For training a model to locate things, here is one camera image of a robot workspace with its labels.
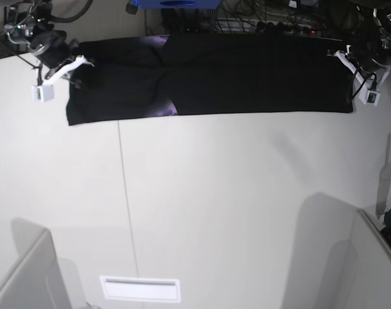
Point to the black T-shirt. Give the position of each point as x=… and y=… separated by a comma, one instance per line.
x=207, y=74

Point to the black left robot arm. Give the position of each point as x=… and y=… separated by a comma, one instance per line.
x=365, y=28

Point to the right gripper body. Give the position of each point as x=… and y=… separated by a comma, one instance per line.
x=51, y=48

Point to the blue box on stand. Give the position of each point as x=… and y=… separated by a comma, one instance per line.
x=191, y=4

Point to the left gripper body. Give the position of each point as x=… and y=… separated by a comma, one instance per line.
x=369, y=59

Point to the black power strip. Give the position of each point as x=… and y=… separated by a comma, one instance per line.
x=279, y=27

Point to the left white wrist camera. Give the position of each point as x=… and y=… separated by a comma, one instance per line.
x=369, y=96

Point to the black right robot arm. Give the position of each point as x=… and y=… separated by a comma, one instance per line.
x=34, y=28

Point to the left grey partition panel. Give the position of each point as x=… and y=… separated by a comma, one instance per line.
x=37, y=279

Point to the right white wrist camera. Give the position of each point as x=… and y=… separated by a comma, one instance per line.
x=43, y=93

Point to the right grey partition panel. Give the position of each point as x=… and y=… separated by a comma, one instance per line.
x=365, y=280

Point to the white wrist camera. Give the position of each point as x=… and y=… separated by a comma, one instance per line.
x=369, y=96
x=43, y=93

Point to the grey partition panel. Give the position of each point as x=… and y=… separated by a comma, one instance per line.
x=365, y=280
x=37, y=279

